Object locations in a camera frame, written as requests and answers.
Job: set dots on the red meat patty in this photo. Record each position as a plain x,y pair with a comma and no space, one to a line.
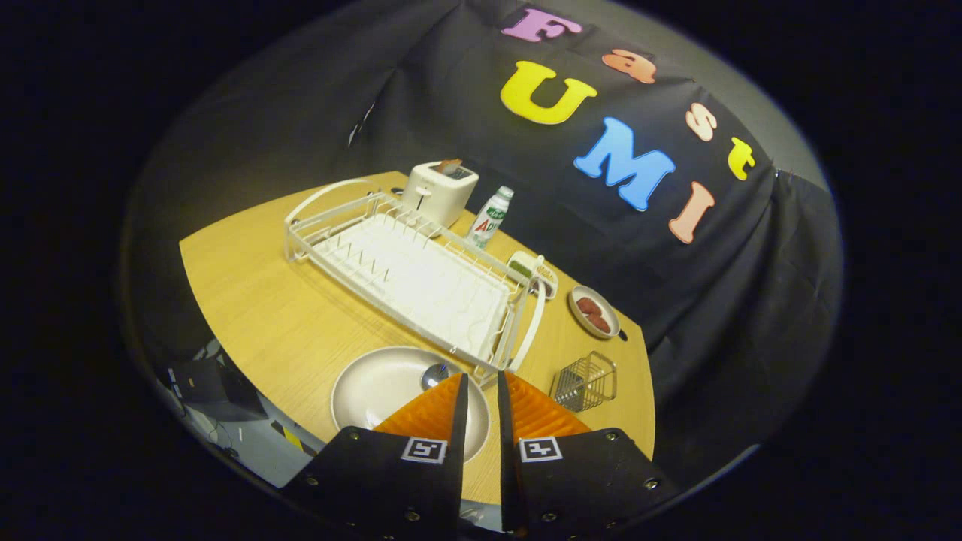
588,306
599,322

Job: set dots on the beige round plate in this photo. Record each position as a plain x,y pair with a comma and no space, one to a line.
376,391

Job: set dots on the black backdrop cloth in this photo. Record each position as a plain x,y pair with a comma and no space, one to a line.
714,300

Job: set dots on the white toaster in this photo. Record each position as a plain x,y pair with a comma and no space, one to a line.
440,199

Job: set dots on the beige plate with meat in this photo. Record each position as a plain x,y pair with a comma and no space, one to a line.
577,315

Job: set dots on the pile of dark beans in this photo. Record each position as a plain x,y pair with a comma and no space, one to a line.
543,287

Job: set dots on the pile of green beans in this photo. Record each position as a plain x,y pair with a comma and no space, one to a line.
520,267

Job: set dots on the black box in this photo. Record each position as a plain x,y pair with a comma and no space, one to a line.
214,387

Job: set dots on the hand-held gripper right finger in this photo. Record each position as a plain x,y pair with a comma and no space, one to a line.
505,428

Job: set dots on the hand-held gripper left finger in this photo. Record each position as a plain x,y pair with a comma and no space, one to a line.
460,421

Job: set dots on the white bottle with green label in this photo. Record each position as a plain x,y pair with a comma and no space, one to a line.
488,222

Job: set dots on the brown bread slice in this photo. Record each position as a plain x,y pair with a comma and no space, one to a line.
451,166

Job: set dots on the white divided dish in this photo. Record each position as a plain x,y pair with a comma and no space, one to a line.
533,276

